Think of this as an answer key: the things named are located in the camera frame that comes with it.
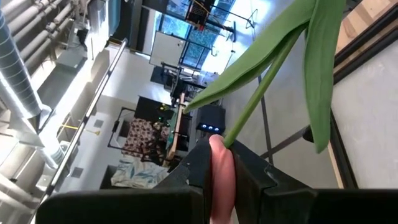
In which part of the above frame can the blue white draped cloth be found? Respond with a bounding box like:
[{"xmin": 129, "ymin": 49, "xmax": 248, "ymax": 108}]
[{"xmin": 110, "ymin": 154, "xmax": 170, "ymax": 190}]

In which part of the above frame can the black box with blue lights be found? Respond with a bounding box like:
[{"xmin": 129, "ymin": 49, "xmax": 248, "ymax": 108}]
[{"xmin": 195, "ymin": 104, "xmax": 226, "ymax": 135}]

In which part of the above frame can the pink tulip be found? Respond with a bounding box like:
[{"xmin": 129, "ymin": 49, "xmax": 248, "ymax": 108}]
[{"xmin": 183, "ymin": 0, "xmax": 346, "ymax": 224}]

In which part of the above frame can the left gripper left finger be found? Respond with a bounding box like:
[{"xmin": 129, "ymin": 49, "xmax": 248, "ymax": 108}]
[{"xmin": 155, "ymin": 138, "xmax": 213, "ymax": 192}]

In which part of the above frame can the black metal frame stand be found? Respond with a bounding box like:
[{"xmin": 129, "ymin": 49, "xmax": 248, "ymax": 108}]
[{"xmin": 107, "ymin": 107, "xmax": 137, "ymax": 150}]

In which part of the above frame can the silver ventilation duct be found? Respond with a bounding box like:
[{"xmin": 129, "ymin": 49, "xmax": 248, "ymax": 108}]
[{"xmin": 0, "ymin": 9, "xmax": 44, "ymax": 121}]

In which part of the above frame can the floral patterned cloth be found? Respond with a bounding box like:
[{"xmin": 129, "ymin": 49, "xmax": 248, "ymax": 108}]
[{"xmin": 123, "ymin": 117, "xmax": 170, "ymax": 161}]

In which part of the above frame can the long ceiling light bar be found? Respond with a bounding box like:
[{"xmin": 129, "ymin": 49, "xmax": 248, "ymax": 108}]
[{"xmin": 46, "ymin": 39, "xmax": 128, "ymax": 197}]

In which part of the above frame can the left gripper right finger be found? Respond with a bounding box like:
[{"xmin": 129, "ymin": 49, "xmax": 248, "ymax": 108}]
[{"xmin": 231, "ymin": 140, "xmax": 315, "ymax": 224}]

